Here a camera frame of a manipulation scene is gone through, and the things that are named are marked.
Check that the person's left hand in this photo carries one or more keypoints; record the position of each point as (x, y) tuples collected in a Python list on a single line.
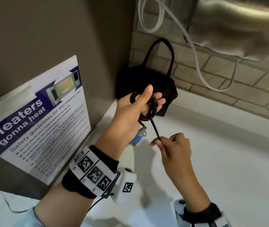
[(125, 120)]

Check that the person's right hand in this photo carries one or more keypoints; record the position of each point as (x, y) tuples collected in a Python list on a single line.
[(175, 151)]

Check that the white and blue hair dryer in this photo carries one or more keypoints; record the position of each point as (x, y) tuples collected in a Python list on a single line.
[(127, 160)]

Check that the black fabric bag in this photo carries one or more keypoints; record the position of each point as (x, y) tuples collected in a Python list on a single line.
[(134, 77)]

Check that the person's right forearm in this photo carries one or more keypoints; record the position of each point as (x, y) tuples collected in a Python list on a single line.
[(188, 186)]

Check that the person's left forearm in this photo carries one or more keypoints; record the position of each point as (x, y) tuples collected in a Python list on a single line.
[(63, 208)]

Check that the person's light left sleeve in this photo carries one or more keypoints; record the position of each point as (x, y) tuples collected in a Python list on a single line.
[(28, 219)]

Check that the stainless steel hand dryer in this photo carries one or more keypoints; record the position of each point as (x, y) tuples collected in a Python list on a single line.
[(238, 25)]

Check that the right black wristband with markers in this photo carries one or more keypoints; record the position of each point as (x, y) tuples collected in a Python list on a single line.
[(205, 215)]

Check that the black wristband with markers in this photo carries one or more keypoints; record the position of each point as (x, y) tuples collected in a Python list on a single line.
[(75, 186), (205, 215)]

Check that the left black wristband with markers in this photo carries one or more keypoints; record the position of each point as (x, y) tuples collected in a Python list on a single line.
[(75, 186)]

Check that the white and purple microwave poster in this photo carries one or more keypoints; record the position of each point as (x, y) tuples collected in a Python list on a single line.
[(42, 130)]

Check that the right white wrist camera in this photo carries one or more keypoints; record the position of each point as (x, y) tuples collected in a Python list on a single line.
[(178, 212)]

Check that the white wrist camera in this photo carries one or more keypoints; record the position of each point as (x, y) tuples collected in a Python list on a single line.
[(178, 212), (125, 186)]

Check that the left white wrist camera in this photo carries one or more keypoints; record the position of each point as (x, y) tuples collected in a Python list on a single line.
[(125, 186)]

